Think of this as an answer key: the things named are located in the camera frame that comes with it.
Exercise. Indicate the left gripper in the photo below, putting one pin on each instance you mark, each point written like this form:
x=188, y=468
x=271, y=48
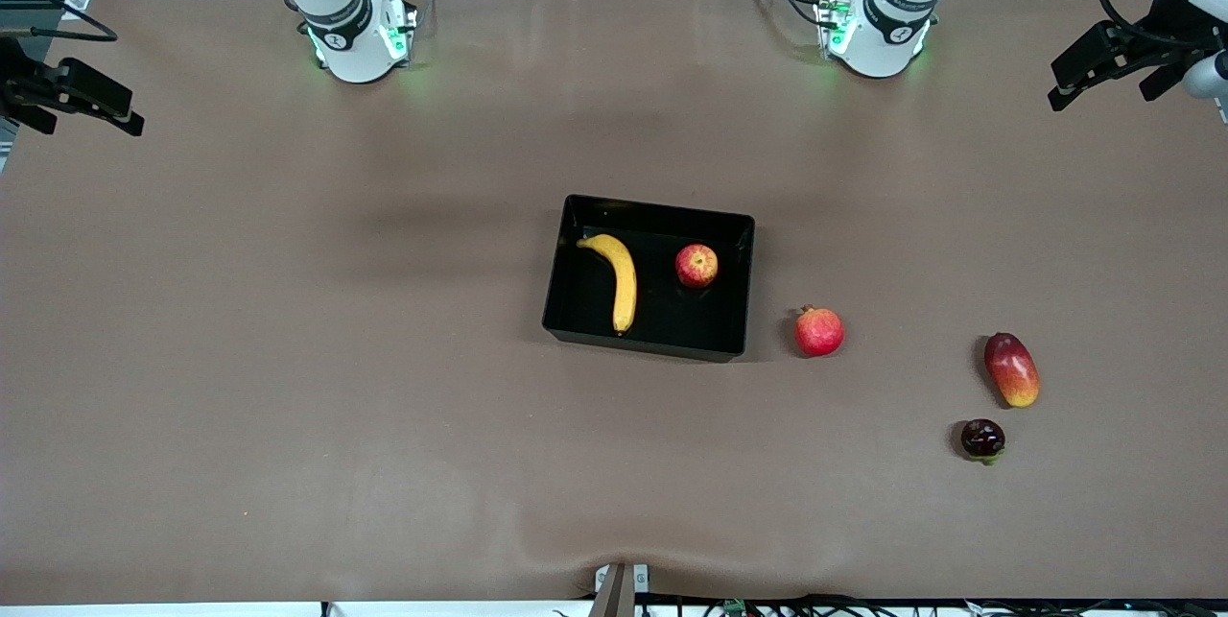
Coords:
x=1163, y=34

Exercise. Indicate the red yellow apple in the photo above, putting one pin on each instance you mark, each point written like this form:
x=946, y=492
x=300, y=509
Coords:
x=696, y=266

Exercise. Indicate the black plastic box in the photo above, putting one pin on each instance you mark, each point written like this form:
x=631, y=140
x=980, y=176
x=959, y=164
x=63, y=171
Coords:
x=691, y=329

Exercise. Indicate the yellow banana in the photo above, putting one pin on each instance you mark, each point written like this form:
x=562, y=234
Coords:
x=625, y=291

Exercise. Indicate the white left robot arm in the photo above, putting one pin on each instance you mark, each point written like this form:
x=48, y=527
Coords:
x=887, y=41

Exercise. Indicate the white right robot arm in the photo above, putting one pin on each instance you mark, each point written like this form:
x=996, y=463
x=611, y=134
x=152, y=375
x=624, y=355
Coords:
x=355, y=51

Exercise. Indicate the red yellow mango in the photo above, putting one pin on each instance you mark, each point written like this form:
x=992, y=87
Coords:
x=1012, y=372

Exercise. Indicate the dark purple mangosteen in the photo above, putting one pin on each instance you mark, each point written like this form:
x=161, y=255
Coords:
x=982, y=438

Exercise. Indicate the red pomegranate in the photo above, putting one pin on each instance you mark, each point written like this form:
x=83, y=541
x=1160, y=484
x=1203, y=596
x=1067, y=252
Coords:
x=818, y=333

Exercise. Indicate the brown table cover cloth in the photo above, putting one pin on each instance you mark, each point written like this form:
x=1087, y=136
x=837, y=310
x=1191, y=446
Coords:
x=384, y=406

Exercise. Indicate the grey table clamp bracket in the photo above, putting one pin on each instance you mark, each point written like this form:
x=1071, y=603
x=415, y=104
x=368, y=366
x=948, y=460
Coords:
x=619, y=593

